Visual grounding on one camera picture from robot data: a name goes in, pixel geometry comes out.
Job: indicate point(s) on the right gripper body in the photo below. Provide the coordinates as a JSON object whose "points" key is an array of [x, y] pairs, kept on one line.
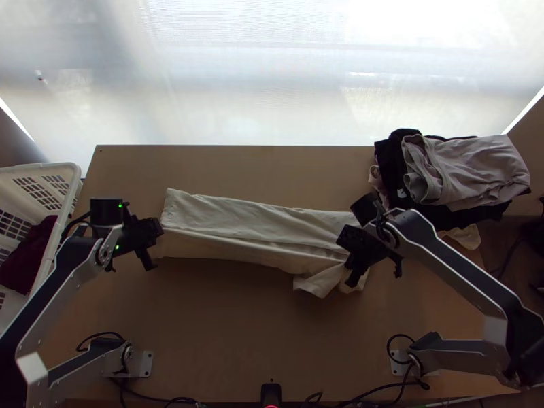
{"points": [[361, 248]]}

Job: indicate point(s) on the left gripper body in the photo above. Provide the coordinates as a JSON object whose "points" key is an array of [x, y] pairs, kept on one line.
{"points": [[140, 236]]}

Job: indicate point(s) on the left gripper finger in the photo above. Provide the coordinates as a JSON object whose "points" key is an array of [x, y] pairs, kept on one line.
{"points": [[148, 259]]}

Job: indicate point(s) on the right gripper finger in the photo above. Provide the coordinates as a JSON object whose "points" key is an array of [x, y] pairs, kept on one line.
{"points": [[356, 275]]}

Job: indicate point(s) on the cream t-shirt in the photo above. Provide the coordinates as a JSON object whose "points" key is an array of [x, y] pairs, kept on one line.
{"points": [[238, 229]]}

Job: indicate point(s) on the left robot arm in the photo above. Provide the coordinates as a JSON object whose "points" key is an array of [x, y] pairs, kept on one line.
{"points": [[63, 289]]}

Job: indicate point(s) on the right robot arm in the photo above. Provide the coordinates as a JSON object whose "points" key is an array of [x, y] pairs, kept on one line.
{"points": [[450, 263]]}

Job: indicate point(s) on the white laundry basket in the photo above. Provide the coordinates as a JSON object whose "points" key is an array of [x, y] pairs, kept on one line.
{"points": [[38, 187]]}

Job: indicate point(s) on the dark red garment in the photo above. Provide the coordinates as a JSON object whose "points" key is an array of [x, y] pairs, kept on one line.
{"points": [[27, 259]]}

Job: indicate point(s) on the heap of clothes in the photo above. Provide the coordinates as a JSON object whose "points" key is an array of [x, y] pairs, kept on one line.
{"points": [[454, 178]]}

